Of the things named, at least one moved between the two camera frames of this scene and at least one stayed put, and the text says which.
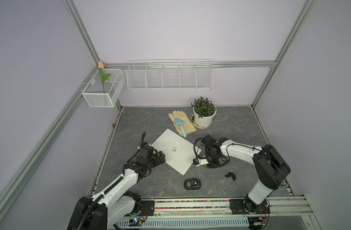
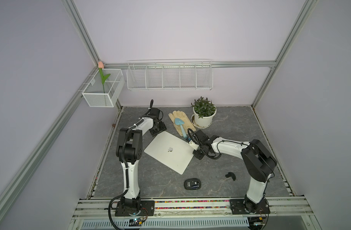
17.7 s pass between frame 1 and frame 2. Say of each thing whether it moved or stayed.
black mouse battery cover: stayed
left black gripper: moved
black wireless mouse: stayed
